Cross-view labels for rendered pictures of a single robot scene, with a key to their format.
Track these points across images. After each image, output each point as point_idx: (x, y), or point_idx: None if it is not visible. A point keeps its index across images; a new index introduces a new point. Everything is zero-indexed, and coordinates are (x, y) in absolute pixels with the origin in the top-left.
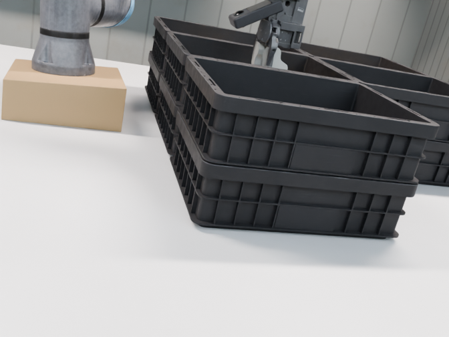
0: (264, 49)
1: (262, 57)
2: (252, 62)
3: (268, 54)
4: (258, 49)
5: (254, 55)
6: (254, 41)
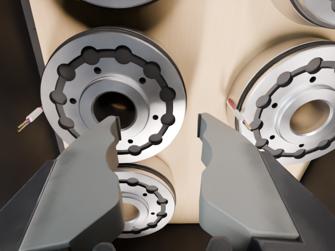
0: (203, 226)
1: (109, 174)
2: (223, 136)
3: (24, 205)
4: (212, 194)
5: (228, 159)
6: (325, 225)
